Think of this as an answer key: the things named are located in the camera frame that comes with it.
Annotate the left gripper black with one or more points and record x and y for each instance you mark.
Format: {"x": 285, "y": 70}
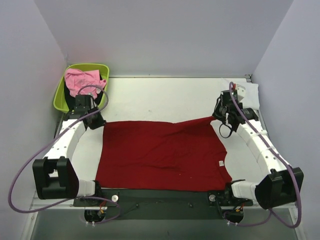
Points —
{"x": 97, "y": 121}

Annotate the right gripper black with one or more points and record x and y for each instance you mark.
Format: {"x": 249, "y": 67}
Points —
{"x": 218, "y": 111}

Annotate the red t-shirt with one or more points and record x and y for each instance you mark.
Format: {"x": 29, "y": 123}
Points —
{"x": 157, "y": 155}

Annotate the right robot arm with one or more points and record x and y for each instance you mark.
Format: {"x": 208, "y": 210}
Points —
{"x": 281, "y": 180}

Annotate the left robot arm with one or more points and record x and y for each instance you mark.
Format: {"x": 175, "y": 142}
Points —
{"x": 54, "y": 175}

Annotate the black t-shirt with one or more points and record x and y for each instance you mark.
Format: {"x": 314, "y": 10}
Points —
{"x": 70, "y": 100}

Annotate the lime green plastic bin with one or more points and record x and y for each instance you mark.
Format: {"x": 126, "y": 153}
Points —
{"x": 61, "y": 98}

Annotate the pink t-shirt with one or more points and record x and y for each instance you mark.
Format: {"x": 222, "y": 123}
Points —
{"x": 83, "y": 82}

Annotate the folded white t-shirt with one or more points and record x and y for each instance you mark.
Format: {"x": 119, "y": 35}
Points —
{"x": 226, "y": 83}

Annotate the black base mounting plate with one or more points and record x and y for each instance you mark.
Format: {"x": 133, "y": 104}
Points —
{"x": 143, "y": 204}

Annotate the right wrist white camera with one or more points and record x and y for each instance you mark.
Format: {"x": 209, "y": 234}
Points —
{"x": 240, "y": 91}

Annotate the aluminium table edge rail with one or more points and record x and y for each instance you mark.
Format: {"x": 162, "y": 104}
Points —
{"x": 260, "y": 112}

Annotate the front aluminium rail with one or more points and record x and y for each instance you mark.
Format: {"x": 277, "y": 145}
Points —
{"x": 38, "y": 203}

